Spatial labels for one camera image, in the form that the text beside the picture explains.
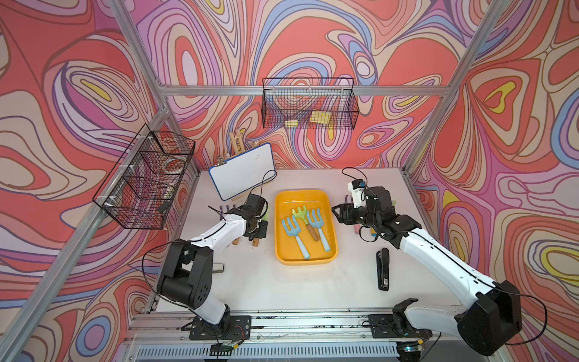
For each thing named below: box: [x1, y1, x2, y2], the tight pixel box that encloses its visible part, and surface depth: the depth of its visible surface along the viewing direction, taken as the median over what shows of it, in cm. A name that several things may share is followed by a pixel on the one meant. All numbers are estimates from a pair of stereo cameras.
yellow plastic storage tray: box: [274, 189, 339, 266], surface depth 95 cm
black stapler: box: [376, 247, 390, 292], surface depth 85 cm
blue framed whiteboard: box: [208, 142, 277, 201], surface depth 94 cm
